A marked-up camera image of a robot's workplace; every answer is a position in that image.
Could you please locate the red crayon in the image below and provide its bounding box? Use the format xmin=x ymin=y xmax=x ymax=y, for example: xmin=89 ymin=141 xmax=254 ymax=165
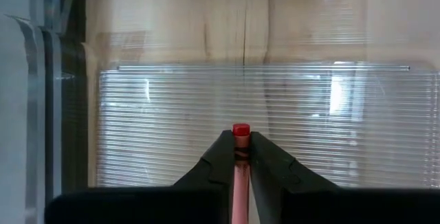
xmin=230 ymin=123 xmax=252 ymax=224

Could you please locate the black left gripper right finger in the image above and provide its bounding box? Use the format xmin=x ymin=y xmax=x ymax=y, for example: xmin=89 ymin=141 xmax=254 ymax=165
xmin=250 ymin=131 xmax=440 ymax=224

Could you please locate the clear plastic bin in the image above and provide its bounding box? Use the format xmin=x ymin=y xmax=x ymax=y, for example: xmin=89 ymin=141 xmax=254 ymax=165
xmin=0 ymin=0 xmax=440 ymax=224

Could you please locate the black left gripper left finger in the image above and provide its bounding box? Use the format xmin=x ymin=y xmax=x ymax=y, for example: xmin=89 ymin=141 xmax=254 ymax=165
xmin=44 ymin=130 xmax=236 ymax=224

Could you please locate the black metal table frame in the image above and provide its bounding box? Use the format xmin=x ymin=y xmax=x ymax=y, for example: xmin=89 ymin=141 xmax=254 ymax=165
xmin=60 ymin=0 xmax=89 ymax=194

